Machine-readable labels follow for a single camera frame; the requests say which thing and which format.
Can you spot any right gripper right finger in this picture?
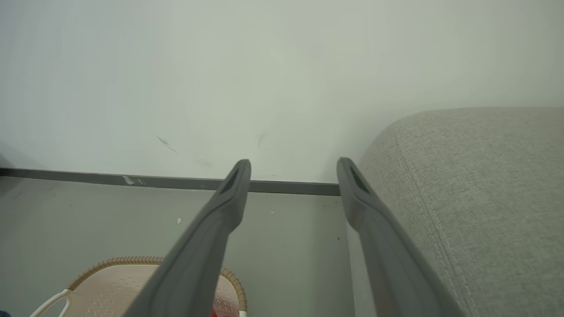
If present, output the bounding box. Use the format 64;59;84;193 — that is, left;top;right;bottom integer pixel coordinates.
337;157;468;317

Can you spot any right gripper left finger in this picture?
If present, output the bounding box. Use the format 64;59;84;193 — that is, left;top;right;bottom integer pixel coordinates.
123;159;252;317

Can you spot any cream perforated laundry basket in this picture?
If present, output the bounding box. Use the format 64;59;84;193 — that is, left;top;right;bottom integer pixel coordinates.
29;256;248;317

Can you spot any grey fabric sofa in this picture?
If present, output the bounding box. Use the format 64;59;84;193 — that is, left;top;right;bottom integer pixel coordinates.
346;107;564;317

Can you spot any dark baseboard strip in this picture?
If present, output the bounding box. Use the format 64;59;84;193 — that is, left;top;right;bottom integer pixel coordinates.
0;168;341;196

